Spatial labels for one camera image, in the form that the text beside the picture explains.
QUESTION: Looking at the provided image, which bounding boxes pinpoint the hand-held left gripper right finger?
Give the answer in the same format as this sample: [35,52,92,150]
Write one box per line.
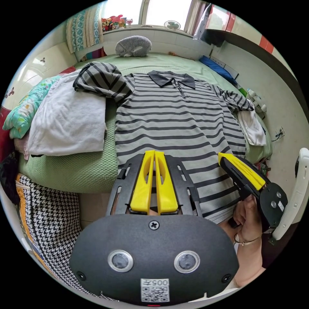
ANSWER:
[154,151,179,215]

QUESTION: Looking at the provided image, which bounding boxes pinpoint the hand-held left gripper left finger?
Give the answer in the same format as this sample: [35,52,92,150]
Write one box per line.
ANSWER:
[130,150,155,215]

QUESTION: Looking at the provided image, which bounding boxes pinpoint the person's right forearm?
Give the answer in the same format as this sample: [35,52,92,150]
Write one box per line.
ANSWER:
[232,235,267,288]

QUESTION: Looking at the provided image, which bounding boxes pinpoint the striped polo shirt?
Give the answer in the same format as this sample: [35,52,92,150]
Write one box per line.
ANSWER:
[73,61,255,225]

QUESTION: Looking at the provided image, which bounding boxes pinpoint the person's right hand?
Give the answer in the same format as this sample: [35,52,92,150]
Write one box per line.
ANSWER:
[232,194,263,245]

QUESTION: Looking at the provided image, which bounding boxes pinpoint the white cloth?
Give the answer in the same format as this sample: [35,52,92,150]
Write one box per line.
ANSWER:
[238,108,267,147]

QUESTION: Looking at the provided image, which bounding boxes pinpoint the bed with green mat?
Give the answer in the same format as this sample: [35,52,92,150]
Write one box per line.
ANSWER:
[18,52,273,194]

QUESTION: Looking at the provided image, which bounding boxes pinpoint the white small fan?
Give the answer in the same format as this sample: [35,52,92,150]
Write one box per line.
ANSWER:
[246,89,267,114]

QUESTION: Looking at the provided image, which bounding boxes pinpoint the person's body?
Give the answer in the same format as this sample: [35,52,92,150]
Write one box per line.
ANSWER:
[15,175,114,301]

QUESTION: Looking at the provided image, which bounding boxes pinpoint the pile of clothes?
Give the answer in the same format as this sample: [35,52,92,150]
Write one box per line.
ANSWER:
[14,72,108,160]

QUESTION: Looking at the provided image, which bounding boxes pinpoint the blue pillow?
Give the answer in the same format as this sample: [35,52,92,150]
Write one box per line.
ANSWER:
[199,55,239,85]

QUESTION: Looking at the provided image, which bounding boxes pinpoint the floral quilt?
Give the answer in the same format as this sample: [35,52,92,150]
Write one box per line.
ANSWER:
[2,75,62,139]

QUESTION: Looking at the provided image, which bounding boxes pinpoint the grey plush pillow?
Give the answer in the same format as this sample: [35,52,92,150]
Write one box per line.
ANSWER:
[115,35,153,58]

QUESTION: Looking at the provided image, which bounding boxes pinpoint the white cupboard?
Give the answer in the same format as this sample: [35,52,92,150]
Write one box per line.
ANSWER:
[1,41,77,110]

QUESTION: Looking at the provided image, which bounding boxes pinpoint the colourful toy figures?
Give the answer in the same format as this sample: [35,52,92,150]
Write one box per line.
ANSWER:
[101,15,127,32]

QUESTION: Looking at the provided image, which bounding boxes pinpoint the teal patterned curtain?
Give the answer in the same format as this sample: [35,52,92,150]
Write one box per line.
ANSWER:
[66,5,104,54]

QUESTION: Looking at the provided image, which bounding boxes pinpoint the window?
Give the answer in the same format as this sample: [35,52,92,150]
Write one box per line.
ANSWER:
[101,0,195,26]

